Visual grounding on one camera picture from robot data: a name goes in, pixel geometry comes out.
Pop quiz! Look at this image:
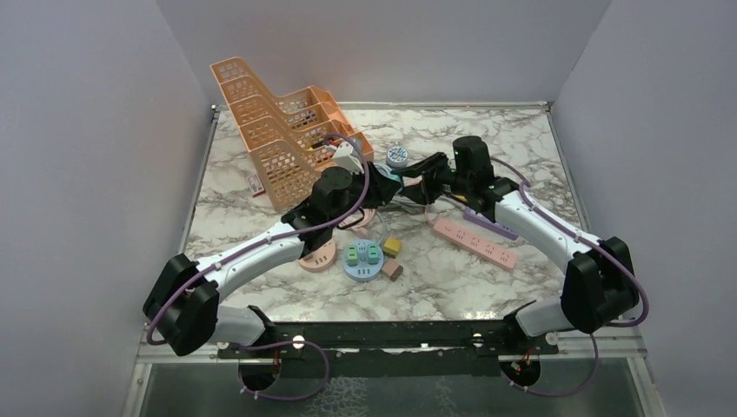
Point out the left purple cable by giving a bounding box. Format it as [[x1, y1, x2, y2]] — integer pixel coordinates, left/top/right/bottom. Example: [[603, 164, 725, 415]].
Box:
[[145, 133, 373, 347]]

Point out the yellow usb charger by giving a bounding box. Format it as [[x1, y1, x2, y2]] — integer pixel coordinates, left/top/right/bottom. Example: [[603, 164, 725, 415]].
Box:
[[382, 237, 402, 258]]

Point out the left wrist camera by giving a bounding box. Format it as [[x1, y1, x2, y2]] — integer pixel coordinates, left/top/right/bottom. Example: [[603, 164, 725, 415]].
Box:
[[332, 142, 364, 175]]

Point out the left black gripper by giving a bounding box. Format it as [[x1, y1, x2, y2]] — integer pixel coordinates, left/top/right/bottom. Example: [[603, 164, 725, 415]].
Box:
[[329, 161, 400, 228]]

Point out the grey bundled cable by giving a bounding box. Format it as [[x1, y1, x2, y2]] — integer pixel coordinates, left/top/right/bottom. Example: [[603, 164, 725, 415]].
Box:
[[376, 192, 468, 215]]

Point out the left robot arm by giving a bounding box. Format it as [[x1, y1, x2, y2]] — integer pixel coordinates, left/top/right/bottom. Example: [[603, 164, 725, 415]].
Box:
[[143, 163, 403, 357]]

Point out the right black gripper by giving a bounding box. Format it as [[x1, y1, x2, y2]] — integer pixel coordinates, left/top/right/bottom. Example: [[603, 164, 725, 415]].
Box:
[[391, 154, 471, 205]]

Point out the orange plastic file organizer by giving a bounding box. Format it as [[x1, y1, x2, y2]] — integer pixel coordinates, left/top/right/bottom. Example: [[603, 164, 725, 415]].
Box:
[[210, 56, 374, 211]]

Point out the pink round power socket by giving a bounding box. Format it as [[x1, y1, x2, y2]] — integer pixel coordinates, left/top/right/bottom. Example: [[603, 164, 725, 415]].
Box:
[[298, 239, 337, 273]]

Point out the purple power strip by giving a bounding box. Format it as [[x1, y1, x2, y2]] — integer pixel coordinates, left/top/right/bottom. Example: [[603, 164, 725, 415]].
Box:
[[462, 208, 519, 241]]

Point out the red white small box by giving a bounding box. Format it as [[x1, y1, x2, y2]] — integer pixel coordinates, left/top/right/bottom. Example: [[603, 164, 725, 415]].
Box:
[[247, 175, 265, 197]]

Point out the pink power strip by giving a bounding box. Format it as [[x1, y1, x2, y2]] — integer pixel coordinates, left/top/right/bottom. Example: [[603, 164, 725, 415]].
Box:
[[432, 218, 517, 270]]

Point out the green usb charger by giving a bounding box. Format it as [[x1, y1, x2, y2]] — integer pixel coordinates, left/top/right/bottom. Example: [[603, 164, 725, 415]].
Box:
[[344, 245, 360, 267]]

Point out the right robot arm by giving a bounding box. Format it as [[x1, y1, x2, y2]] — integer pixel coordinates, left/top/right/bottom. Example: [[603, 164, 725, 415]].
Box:
[[392, 136, 650, 354]]

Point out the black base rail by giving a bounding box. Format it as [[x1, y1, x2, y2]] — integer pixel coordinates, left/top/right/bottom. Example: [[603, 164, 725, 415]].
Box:
[[217, 320, 559, 378]]

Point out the round blue patterned tin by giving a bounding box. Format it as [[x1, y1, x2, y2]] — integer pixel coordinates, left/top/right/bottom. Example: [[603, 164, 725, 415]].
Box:
[[385, 146, 409, 168]]

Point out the brown pink usb charger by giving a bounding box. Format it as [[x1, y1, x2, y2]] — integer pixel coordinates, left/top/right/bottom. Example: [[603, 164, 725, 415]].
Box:
[[381, 258, 403, 281]]

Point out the teal blue usb charger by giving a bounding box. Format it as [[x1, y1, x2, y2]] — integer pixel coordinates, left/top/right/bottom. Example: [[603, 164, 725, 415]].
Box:
[[389, 174, 404, 195]]

